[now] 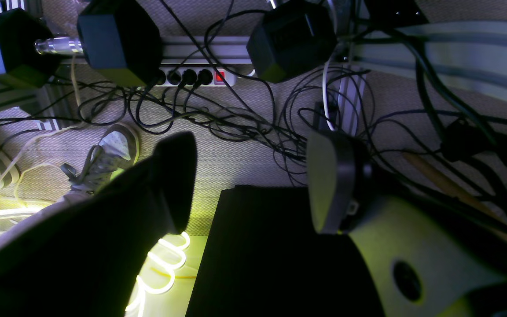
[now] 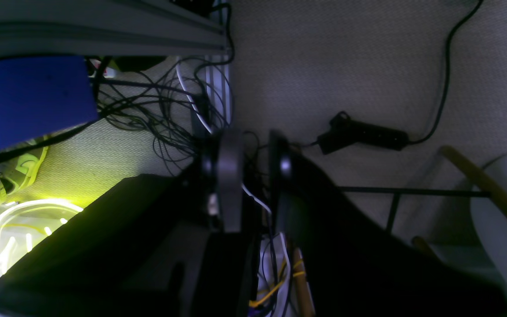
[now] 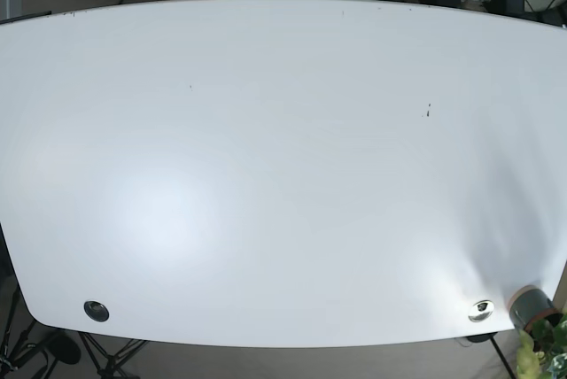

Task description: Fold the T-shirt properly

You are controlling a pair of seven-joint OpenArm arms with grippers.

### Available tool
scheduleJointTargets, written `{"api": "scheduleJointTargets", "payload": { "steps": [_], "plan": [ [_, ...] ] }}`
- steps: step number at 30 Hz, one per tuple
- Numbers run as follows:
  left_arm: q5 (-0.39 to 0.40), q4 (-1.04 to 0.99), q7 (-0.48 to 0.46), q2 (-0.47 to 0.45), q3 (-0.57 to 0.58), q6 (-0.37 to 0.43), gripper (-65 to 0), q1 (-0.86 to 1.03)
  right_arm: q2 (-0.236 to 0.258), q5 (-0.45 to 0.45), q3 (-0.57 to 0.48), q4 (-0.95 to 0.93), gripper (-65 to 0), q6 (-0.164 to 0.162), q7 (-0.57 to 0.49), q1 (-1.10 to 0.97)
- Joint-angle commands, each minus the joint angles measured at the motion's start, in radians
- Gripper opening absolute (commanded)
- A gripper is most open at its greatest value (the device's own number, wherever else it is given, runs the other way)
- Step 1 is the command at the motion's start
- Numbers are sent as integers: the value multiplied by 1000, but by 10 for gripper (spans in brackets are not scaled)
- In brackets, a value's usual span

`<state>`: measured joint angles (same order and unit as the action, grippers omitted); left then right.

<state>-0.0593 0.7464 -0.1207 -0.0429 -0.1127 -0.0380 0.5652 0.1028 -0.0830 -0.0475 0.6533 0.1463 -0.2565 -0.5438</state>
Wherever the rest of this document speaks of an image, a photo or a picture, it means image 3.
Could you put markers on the silver table grommet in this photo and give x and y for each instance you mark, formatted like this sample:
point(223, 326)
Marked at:
point(481, 310)

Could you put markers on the black table grommet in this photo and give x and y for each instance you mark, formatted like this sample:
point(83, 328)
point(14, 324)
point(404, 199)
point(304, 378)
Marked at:
point(96, 311)

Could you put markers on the grey plant pot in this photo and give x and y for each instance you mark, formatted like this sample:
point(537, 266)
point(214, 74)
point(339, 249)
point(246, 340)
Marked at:
point(531, 304)

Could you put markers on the green potted plant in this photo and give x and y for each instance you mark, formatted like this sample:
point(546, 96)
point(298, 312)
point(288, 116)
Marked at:
point(542, 350)

